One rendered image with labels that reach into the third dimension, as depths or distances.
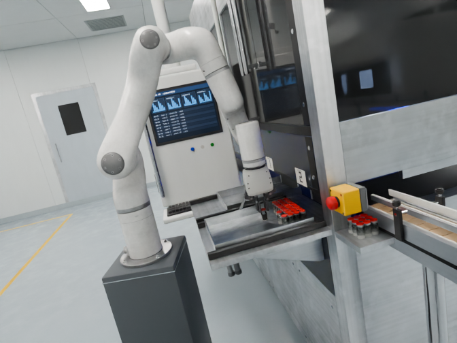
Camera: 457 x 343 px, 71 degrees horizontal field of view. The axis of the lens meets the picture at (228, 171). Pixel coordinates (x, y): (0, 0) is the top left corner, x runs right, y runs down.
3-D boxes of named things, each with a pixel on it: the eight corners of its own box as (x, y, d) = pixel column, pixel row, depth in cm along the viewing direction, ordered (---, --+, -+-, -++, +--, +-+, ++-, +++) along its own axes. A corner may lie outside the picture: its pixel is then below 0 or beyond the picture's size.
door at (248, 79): (242, 120, 186) (222, 14, 174) (268, 122, 142) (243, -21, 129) (241, 121, 186) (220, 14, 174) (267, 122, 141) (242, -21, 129)
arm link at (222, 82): (203, 80, 119) (239, 152, 125) (205, 75, 103) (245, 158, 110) (225, 69, 119) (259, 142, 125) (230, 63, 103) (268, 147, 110)
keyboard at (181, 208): (232, 192, 191) (232, 188, 191) (238, 199, 178) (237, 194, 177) (167, 209, 186) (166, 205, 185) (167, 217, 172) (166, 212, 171)
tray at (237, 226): (285, 205, 131) (284, 197, 130) (315, 226, 106) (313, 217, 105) (205, 227, 126) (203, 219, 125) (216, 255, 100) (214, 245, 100)
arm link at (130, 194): (112, 216, 107) (92, 147, 102) (124, 201, 125) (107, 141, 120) (148, 208, 108) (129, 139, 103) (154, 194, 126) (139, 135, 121)
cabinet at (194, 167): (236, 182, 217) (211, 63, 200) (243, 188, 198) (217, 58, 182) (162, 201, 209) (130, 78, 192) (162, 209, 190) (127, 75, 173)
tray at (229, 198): (280, 182, 166) (279, 175, 165) (302, 194, 141) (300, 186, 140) (217, 198, 160) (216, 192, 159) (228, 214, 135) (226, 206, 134)
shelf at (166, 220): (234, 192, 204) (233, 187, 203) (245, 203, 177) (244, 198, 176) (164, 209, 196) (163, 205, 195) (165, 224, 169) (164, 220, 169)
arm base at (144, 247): (112, 271, 108) (96, 222, 105) (130, 246, 127) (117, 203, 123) (166, 263, 107) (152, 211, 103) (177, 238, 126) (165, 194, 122)
